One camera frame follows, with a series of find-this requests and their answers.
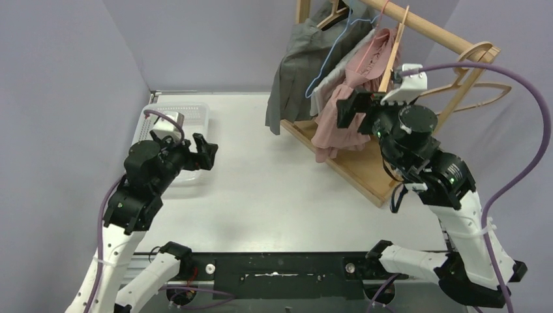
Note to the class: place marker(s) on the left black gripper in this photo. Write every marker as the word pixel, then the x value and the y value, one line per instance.
pixel 190 156

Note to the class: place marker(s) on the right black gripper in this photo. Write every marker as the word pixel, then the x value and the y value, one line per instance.
pixel 361 102

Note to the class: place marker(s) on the white garment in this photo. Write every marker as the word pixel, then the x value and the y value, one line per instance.
pixel 323 91

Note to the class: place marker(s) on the pink garment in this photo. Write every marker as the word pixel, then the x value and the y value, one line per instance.
pixel 328 139

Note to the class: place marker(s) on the grey pleated skirt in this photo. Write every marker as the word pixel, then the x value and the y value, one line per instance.
pixel 307 48

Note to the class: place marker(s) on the blue wire hanger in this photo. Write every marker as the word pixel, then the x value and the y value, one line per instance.
pixel 349 22

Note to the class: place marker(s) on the wooden hanger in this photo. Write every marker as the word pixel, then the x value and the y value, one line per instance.
pixel 339 9
pixel 386 77
pixel 466 79

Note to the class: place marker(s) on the pink wire hanger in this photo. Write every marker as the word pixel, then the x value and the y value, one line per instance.
pixel 381 14

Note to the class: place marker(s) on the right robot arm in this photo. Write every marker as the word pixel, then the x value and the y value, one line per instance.
pixel 470 272

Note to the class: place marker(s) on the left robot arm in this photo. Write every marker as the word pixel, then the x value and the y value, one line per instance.
pixel 128 211

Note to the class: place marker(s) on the wooden hanger rack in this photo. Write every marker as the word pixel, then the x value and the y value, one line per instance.
pixel 364 169

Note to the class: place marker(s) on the wooden hanger at rack end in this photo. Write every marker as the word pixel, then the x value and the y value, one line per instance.
pixel 466 79

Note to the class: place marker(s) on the white plastic basket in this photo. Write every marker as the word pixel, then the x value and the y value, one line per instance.
pixel 193 117

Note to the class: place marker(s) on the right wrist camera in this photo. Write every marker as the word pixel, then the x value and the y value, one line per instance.
pixel 409 84

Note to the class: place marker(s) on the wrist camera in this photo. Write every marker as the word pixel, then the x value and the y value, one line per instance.
pixel 163 128
pixel 409 84

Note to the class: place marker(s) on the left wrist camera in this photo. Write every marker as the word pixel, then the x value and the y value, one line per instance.
pixel 163 128

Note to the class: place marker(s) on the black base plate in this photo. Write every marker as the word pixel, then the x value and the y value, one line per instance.
pixel 285 275

